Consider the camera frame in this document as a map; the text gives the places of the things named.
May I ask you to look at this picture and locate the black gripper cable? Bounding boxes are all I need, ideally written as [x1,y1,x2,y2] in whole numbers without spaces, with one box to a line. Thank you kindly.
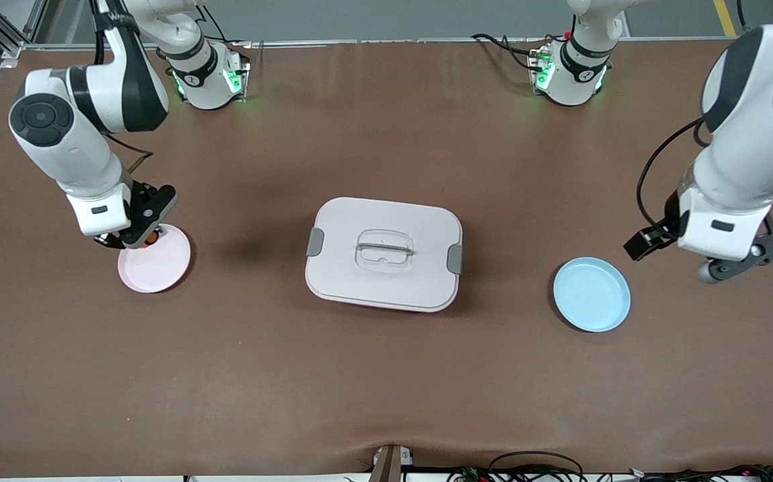
[101,133,155,175]
[636,117,706,232]

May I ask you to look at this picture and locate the light blue round plate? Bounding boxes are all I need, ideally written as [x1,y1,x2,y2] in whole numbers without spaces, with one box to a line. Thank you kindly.
[553,257,631,333]

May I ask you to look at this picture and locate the black arm base cable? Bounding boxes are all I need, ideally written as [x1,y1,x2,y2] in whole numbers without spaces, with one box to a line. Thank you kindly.
[472,32,548,71]

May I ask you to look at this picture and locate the pink round plate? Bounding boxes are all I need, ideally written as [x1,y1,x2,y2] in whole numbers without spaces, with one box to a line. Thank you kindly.
[117,224,192,294]

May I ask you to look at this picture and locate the white lidded box grey clips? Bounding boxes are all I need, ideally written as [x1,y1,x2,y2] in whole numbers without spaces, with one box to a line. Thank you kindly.
[305,196,464,313]

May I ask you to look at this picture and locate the black cable loop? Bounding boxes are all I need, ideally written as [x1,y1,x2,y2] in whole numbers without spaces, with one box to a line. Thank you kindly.
[487,451,585,482]

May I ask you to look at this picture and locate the black cable bundle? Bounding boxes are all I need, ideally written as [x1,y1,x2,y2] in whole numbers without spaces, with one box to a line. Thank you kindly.
[628,464,773,482]

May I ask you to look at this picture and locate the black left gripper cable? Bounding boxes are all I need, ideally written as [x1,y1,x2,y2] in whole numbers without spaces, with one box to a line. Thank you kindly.
[636,117,706,232]

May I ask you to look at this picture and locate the aluminium table edge rail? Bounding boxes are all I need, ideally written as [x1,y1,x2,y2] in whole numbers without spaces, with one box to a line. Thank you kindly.
[21,37,766,52]

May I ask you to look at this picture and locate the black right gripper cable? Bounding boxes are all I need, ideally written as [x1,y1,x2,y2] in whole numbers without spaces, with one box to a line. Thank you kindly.
[101,133,155,175]

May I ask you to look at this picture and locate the table edge mounting bracket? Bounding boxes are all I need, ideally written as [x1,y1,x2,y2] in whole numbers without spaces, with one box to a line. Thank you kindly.
[368,444,415,482]

